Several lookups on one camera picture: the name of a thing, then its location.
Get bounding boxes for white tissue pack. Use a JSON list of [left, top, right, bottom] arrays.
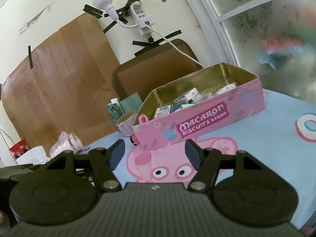
[[16, 146, 50, 165]]

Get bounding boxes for wood pattern board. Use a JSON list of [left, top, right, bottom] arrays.
[[1, 13, 119, 151]]

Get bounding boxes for white light bulb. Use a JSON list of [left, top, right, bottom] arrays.
[[92, 0, 119, 21]]

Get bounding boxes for pink paper cup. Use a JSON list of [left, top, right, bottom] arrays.
[[116, 110, 137, 137]]

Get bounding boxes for blue cartoon tablecloth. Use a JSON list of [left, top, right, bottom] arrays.
[[83, 90, 315, 228]]

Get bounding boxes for white small box in tin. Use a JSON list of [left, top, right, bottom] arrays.
[[154, 105, 172, 119]]

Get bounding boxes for red snack box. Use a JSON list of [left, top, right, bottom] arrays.
[[9, 139, 30, 159]]

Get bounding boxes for brown chair back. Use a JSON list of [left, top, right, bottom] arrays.
[[111, 43, 202, 100]]

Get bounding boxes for cotton swab bag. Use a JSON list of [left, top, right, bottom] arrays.
[[215, 82, 238, 96]]

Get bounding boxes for white power strip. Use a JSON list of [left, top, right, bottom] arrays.
[[129, 1, 154, 37]]

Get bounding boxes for plastic bag of cups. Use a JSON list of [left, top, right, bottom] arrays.
[[49, 132, 83, 158]]

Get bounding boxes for pink fabric item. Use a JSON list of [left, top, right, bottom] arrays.
[[138, 114, 148, 124]]

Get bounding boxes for frosted glass window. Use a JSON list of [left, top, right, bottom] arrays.
[[202, 0, 315, 102]]

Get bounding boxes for pink macaron biscuit tin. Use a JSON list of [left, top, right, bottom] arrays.
[[132, 63, 265, 150]]

